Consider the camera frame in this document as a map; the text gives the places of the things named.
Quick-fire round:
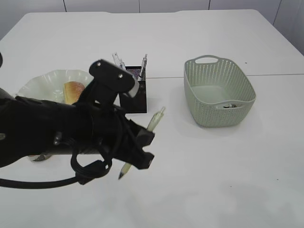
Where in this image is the clear plastic ruler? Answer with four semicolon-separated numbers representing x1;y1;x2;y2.
112;53;121;68

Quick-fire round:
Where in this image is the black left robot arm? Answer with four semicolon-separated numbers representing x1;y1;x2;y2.
0;90;154;169

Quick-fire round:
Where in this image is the brown coffee drink bottle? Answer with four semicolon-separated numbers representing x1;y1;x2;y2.
28;154;52;162

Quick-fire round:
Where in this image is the green plastic basket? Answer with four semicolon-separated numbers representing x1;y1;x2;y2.
184;55;256;128

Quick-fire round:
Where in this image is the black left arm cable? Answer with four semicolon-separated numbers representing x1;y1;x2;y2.
0;114;126;190

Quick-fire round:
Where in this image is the grey grip pen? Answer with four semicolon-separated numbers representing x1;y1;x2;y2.
138;54;147;81

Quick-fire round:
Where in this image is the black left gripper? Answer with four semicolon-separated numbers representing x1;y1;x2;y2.
90;107;155;170

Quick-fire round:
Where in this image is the bread roll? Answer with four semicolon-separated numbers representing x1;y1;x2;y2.
63;81;85;105

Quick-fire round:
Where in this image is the blue clip pen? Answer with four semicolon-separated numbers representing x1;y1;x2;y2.
119;58;126;70

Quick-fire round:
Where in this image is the dark paper ball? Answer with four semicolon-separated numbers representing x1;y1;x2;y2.
223;104;242;109

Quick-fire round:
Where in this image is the beige grip pen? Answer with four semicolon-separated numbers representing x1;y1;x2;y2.
118;106;166;180

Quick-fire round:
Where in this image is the black mesh pen holder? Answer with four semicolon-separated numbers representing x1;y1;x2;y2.
119;71;147;114

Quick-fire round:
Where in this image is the wavy green glass plate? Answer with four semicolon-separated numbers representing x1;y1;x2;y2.
16;69;93;103

